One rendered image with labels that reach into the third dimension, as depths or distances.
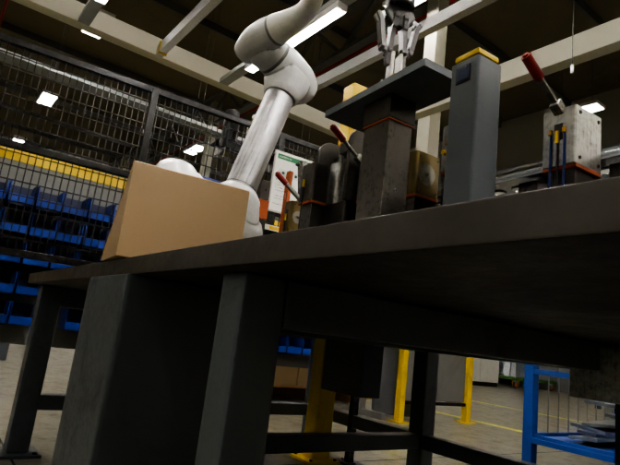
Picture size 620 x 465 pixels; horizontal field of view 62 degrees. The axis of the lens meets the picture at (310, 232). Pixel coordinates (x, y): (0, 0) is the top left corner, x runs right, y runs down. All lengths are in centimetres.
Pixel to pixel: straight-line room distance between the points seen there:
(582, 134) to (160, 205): 91
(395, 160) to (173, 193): 53
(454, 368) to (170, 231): 414
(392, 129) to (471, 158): 28
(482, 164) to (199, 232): 67
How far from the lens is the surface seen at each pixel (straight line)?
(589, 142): 113
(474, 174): 100
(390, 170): 120
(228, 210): 132
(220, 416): 83
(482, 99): 107
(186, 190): 129
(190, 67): 607
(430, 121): 1013
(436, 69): 117
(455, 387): 517
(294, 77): 181
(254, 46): 178
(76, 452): 131
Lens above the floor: 57
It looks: 12 degrees up
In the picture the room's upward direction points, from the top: 7 degrees clockwise
